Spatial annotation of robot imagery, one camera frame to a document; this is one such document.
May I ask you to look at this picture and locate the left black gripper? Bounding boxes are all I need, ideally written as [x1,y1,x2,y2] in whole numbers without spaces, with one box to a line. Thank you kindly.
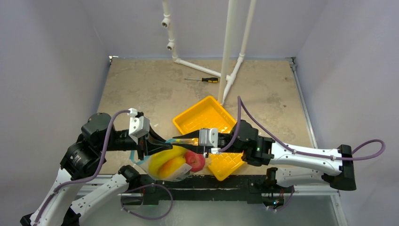
[99,122,174,160]

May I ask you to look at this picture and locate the yellow banana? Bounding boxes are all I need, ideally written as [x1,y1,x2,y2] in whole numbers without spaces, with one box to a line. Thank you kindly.
[147,145,188,179]

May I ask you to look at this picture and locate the red apple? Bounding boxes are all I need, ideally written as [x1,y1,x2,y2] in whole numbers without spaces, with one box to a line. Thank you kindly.
[184,151,206,173]

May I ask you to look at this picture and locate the clear zip top bag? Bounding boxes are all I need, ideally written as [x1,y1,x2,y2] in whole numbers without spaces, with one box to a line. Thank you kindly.
[129,138,211,182]

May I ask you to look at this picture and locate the orange yellow mango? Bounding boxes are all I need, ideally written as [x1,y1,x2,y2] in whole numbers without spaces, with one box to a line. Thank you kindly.
[158,156,186,179]

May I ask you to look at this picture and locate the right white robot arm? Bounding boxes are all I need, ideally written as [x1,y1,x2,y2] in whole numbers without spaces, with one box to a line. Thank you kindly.
[177,120,357,192]

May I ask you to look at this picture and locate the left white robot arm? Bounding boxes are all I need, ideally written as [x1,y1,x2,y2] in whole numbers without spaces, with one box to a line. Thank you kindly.
[20,109,172,226]

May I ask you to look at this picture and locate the yellow plastic tray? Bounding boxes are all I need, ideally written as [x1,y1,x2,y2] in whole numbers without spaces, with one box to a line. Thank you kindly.
[173,96,244,181]

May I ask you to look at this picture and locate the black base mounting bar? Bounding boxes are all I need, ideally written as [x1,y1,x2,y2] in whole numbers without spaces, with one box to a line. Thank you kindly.
[123,175,294,205]

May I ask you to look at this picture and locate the black yellow screwdriver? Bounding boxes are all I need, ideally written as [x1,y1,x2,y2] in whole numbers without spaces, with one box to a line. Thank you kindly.
[185,77,219,83]

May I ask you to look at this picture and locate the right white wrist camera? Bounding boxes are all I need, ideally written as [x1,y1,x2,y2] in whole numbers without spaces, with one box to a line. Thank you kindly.
[198,128,220,155]

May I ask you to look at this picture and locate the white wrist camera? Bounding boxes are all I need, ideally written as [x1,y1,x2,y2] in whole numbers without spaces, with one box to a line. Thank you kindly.
[198,128,220,155]
[128,108,150,144]

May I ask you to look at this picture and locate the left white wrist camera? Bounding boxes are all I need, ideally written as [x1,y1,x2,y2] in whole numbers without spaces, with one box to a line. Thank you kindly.
[128,108,150,144]

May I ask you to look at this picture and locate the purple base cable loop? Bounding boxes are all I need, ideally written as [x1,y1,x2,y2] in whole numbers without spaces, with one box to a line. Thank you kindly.
[120,184,174,221]

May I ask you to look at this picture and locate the aluminium rail frame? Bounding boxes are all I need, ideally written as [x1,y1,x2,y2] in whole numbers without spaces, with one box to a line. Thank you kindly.
[74,55,349,226]

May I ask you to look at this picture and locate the white pvc pipe frame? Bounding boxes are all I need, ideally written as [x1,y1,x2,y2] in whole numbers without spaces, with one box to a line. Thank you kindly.
[161,0,257,105]

